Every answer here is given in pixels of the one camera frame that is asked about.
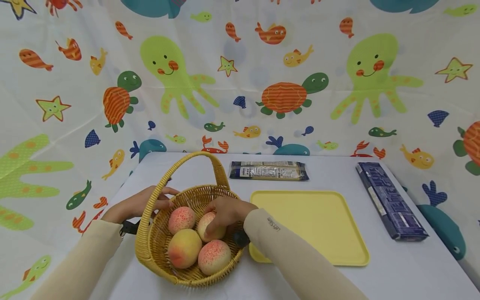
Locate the person's left forearm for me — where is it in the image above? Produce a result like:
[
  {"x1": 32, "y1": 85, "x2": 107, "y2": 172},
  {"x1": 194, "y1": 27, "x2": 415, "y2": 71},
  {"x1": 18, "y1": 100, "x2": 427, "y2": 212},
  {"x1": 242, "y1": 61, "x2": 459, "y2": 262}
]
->
[{"x1": 31, "y1": 219, "x2": 125, "y2": 300}]

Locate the person's right hand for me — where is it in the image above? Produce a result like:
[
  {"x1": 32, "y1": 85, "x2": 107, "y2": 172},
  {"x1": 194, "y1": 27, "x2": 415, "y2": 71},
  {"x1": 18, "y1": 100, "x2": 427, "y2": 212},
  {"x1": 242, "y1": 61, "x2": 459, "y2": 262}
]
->
[{"x1": 204, "y1": 196, "x2": 260, "y2": 242}]

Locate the yellow plastic tray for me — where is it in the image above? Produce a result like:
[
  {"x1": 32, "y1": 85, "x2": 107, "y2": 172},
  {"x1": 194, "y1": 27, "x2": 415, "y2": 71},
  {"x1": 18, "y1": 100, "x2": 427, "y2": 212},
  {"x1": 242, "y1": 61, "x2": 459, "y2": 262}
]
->
[{"x1": 248, "y1": 190, "x2": 371, "y2": 268}]

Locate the yellow woven wicker basket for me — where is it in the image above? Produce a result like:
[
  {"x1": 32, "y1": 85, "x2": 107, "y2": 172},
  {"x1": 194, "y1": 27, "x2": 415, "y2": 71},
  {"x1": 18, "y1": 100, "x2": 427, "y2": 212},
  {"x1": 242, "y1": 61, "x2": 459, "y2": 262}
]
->
[{"x1": 135, "y1": 151, "x2": 248, "y2": 288}]

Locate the pale pink speckled peach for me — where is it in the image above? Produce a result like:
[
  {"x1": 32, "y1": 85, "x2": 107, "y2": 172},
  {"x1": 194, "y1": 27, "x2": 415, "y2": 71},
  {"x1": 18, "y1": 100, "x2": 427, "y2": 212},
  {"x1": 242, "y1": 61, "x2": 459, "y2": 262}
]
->
[{"x1": 196, "y1": 211, "x2": 227, "y2": 243}]

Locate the person's left hand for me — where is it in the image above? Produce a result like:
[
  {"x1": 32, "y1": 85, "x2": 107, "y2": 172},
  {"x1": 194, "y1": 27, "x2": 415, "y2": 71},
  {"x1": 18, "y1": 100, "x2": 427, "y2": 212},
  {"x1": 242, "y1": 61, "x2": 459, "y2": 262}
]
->
[{"x1": 101, "y1": 185, "x2": 181, "y2": 225}]

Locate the long dark blue box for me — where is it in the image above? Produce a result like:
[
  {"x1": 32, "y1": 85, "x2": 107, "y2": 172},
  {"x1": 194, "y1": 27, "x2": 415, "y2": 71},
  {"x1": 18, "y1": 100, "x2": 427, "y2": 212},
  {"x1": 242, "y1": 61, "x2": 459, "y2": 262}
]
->
[{"x1": 355, "y1": 161, "x2": 430, "y2": 242}]

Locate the person's right forearm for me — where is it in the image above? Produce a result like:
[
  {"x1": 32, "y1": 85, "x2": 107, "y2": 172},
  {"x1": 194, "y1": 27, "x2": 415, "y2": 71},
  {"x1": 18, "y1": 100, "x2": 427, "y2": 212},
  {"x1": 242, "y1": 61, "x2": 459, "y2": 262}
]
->
[{"x1": 243, "y1": 208, "x2": 369, "y2": 300}]

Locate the small pink speckled peach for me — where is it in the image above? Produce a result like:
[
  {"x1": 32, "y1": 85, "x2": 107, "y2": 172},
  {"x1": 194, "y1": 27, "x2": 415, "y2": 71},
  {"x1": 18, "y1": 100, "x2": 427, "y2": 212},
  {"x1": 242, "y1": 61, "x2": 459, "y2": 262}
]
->
[{"x1": 168, "y1": 206, "x2": 197, "y2": 235}]

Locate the large orange yellow peach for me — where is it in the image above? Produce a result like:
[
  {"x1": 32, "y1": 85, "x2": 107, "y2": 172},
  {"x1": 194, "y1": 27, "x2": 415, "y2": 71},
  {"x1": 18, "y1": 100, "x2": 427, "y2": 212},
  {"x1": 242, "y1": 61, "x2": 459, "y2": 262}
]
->
[{"x1": 167, "y1": 229, "x2": 203, "y2": 270}]

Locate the dark blue noodle packet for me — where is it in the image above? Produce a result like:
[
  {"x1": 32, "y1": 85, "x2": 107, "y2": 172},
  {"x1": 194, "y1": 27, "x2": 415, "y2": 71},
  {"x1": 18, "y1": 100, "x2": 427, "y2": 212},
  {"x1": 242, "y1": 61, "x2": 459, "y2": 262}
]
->
[{"x1": 228, "y1": 160, "x2": 310, "y2": 182}]

